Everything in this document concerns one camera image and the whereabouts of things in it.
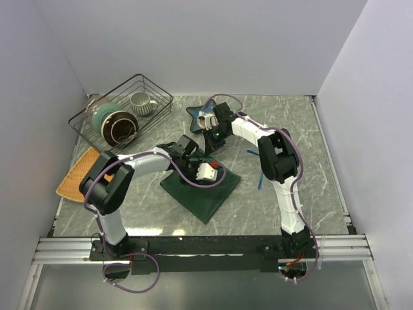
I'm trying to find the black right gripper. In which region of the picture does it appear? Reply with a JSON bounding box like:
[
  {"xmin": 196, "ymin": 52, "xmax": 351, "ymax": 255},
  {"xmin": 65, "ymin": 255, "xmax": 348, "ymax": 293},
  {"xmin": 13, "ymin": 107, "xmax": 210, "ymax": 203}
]
[{"xmin": 202, "ymin": 125, "xmax": 230, "ymax": 156}]

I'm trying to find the dark green cloth napkin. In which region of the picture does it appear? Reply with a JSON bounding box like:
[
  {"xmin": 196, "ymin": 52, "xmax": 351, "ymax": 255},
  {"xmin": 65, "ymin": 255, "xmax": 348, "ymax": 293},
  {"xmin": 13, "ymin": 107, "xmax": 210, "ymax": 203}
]
[{"xmin": 160, "ymin": 164, "xmax": 241, "ymax": 224}]

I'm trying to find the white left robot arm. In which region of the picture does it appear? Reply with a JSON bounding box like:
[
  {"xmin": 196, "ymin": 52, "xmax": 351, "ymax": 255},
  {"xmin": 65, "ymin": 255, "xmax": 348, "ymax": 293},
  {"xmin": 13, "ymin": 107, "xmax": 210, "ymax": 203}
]
[{"xmin": 79, "ymin": 135, "xmax": 218, "ymax": 260}]

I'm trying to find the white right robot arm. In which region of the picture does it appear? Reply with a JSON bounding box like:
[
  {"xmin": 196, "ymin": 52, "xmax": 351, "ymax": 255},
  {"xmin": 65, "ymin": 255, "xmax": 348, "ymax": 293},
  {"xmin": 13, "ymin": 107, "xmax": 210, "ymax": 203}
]
[{"xmin": 197, "ymin": 103, "xmax": 305, "ymax": 258}]

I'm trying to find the blue star-shaped ceramic dish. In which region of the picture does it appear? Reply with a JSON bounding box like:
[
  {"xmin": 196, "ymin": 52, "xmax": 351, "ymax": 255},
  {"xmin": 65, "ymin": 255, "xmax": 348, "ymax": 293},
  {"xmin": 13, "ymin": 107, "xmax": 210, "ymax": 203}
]
[{"xmin": 186, "ymin": 99, "xmax": 216, "ymax": 134}]

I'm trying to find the iridescent rainbow metal spoon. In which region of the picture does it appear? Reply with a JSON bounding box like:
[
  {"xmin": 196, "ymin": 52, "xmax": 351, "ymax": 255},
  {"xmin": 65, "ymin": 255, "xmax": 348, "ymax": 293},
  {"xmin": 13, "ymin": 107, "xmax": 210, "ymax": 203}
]
[{"xmin": 257, "ymin": 172, "xmax": 264, "ymax": 190}]

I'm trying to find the striped grey ceramic mug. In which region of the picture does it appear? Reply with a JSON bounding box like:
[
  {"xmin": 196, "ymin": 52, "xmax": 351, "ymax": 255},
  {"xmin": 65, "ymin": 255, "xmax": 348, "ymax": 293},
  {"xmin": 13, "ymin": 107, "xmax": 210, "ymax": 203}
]
[{"xmin": 129, "ymin": 92, "xmax": 158, "ymax": 117}]

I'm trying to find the dark brown ceramic bowl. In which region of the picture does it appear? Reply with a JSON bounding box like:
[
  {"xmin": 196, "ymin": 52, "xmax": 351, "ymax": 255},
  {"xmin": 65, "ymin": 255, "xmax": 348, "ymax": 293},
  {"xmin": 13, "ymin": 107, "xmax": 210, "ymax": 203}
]
[{"xmin": 101, "ymin": 110, "xmax": 139, "ymax": 147}]

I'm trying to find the green ceramic bowl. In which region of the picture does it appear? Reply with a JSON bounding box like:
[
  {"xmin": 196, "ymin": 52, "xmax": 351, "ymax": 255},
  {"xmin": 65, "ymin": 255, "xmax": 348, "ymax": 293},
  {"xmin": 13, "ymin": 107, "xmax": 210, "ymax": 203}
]
[{"xmin": 92, "ymin": 103, "xmax": 121, "ymax": 134}]

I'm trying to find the clear glass jar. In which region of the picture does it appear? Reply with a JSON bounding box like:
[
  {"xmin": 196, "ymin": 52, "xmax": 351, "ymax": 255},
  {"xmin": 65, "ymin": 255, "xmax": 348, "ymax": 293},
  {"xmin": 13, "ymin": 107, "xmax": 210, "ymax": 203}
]
[{"xmin": 84, "ymin": 94, "xmax": 106, "ymax": 127}]

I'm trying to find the orange woven fan-shaped mat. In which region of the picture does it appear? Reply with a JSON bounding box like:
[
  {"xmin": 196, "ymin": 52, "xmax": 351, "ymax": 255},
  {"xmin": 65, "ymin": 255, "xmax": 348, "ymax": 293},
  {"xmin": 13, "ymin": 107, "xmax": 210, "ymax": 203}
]
[{"xmin": 56, "ymin": 147, "xmax": 99, "ymax": 203}]

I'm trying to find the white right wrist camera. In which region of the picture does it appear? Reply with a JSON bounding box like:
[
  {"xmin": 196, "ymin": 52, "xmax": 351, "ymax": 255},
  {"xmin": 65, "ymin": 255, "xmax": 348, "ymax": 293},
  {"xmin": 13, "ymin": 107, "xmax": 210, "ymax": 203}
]
[{"xmin": 197, "ymin": 111, "xmax": 219, "ymax": 130}]

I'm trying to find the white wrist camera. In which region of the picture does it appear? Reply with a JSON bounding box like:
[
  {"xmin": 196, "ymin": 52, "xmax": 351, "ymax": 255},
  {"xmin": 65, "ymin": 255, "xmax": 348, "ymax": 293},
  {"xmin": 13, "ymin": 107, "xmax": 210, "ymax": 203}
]
[
  {"xmin": 197, "ymin": 111, "xmax": 219, "ymax": 130},
  {"xmin": 196, "ymin": 162, "xmax": 218, "ymax": 182}
]

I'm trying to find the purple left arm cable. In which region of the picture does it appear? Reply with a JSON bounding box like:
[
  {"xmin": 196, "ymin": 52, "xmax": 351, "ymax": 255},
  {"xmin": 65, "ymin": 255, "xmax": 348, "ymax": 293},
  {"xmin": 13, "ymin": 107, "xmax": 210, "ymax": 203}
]
[{"xmin": 83, "ymin": 151, "xmax": 228, "ymax": 295}]

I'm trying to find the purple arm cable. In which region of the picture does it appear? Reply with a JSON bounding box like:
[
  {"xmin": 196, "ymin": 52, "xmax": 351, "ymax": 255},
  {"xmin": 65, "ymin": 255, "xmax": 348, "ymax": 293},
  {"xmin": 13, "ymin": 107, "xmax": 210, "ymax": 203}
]
[
  {"xmin": 198, "ymin": 93, "xmax": 321, "ymax": 287},
  {"xmin": 83, "ymin": 151, "xmax": 228, "ymax": 295}
]

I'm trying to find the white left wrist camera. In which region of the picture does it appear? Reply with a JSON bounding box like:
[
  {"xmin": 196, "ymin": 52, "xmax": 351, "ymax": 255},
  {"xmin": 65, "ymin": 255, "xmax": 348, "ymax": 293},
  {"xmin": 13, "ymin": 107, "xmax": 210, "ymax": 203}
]
[{"xmin": 196, "ymin": 162, "xmax": 218, "ymax": 182}]

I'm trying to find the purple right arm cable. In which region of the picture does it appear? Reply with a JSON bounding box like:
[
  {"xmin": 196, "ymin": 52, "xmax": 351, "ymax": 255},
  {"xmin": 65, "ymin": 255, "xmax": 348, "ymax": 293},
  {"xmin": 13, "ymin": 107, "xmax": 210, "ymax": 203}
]
[{"xmin": 198, "ymin": 93, "xmax": 321, "ymax": 287}]

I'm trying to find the black wire dish rack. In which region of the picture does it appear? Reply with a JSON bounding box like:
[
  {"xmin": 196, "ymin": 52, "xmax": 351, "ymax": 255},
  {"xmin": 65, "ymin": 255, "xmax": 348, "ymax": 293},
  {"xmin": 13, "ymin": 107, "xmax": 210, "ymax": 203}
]
[{"xmin": 68, "ymin": 74, "xmax": 173, "ymax": 160}]

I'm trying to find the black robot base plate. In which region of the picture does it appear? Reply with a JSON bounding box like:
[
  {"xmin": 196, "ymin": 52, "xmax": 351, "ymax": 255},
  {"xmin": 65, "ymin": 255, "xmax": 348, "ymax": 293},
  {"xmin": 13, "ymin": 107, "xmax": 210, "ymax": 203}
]
[{"xmin": 89, "ymin": 235, "xmax": 316, "ymax": 275}]

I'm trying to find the aluminium frame rail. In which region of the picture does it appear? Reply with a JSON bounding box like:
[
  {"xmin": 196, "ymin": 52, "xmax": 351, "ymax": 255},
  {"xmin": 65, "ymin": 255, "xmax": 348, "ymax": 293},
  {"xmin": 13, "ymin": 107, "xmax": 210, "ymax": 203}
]
[{"xmin": 317, "ymin": 234, "xmax": 373, "ymax": 262}]

